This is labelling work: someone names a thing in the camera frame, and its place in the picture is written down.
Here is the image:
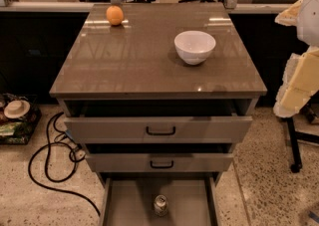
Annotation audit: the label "white ceramic bowl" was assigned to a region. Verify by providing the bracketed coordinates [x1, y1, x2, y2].
[174, 31, 216, 65]

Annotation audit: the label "bottom grey drawer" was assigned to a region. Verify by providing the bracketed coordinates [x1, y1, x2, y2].
[98, 177, 221, 226]

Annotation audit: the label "orange fruit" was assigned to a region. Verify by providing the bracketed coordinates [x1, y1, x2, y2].
[106, 6, 124, 26]

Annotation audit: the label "top grey drawer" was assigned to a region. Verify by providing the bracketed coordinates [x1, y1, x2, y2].
[65, 113, 252, 144]

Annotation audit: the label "box of toys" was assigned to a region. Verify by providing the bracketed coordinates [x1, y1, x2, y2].
[0, 94, 42, 145]

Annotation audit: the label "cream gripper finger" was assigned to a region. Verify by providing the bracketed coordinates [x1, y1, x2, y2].
[273, 46, 319, 117]
[275, 0, 303, 26]

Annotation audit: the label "middle grey drawer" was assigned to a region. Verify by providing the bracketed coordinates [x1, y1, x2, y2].
[86, 149, 233, 173]

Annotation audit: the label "grey drawer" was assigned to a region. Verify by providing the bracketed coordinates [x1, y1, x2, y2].
[98, 177, 221, 226]
[65, 113, 252, 144]
[86, 149, 233, 173]

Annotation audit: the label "beige toy hat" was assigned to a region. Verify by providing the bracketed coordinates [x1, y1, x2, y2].
[4, 100, 30, 118]

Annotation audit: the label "black stand leg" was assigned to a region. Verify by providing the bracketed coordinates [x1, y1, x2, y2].
[281, 105, 319, 174]

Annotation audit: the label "grey drawer cabinet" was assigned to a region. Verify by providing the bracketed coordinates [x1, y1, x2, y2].
[49, 2, 268, 226]

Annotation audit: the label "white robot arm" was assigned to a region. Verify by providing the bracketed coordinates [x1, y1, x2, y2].
[273, 0, 319, 117]

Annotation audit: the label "7up soda can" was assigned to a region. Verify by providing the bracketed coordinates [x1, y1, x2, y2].
[154, 195, 168, 216]

